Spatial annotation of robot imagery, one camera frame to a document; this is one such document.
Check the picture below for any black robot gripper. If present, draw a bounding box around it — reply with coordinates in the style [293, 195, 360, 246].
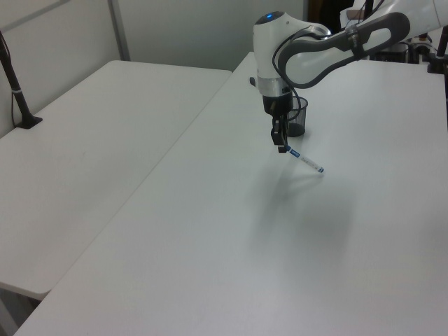
[262, 92, 294, 155]

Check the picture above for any black mesh pen cup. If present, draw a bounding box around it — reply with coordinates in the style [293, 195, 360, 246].
[283, 97, 309, 137]

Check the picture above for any grey partition post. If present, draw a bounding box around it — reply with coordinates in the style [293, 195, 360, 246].
[106, 0, 132, 62]

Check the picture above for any black equipment box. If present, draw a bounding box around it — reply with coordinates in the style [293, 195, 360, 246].
[374, 48, 411, 64]

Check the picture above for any black camera stand with base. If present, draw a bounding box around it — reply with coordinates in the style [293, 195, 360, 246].
[0, 29, 44, 131]

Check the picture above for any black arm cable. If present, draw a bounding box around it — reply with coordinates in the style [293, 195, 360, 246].
[272, 24, 354, 122]

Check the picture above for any blue and white marker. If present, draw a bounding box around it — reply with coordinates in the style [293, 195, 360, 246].
[285, 146, 326, 175]

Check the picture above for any white adjacent table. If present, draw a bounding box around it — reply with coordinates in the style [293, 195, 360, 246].
[0, 59, 234, 302]

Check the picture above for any black camera stand with clamp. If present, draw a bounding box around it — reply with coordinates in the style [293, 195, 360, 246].
[426, 24, 448, 75]

